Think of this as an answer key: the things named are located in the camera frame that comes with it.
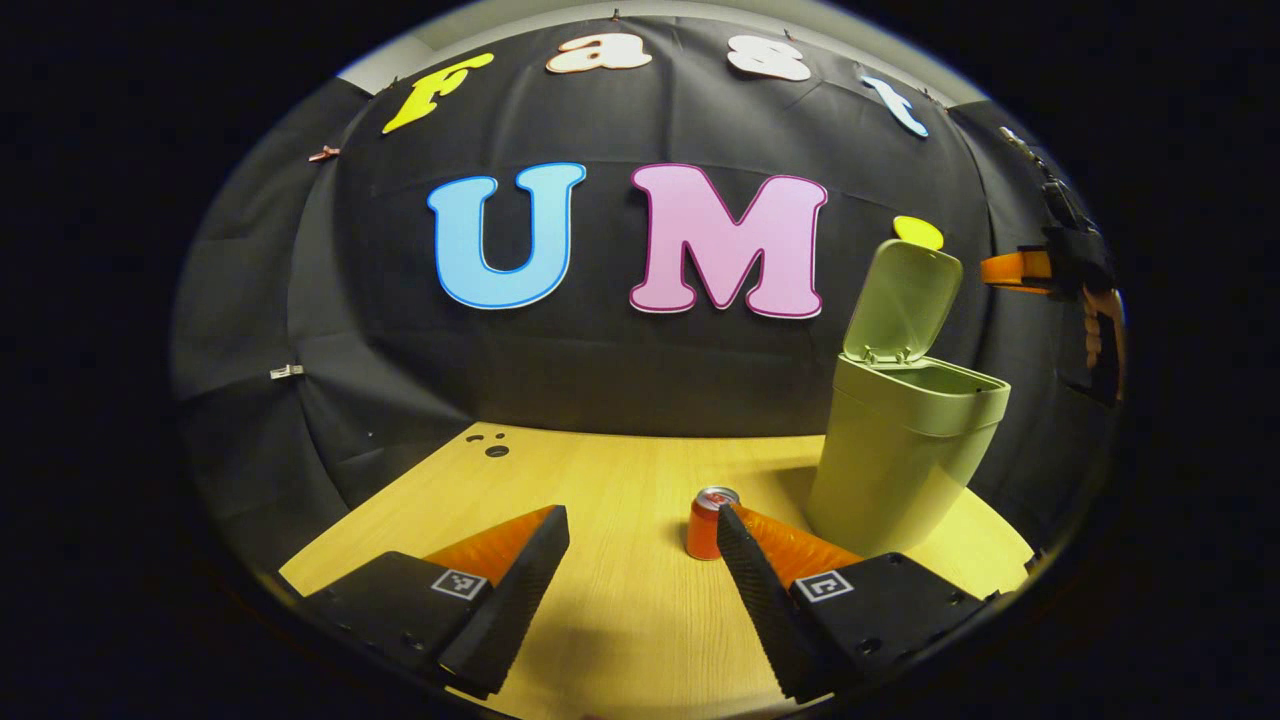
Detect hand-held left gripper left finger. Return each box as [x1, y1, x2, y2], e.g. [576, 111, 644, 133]
[300, 505, 571, 699]

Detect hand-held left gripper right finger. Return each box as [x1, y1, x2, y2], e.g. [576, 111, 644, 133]
[716, 504, 1001, 703]

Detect black backdrop cloth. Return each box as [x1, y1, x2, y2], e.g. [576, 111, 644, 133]
[170, 15, 1126, 591]

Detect orange pop can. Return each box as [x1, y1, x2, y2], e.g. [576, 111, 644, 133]
[686, 486, 742, 561]

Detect green desktop garbage bin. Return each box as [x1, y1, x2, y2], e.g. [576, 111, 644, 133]
[805, 238, 1012, 558]

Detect wooden desktop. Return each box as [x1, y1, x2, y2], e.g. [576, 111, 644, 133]
[280, 420, 1034, 719]

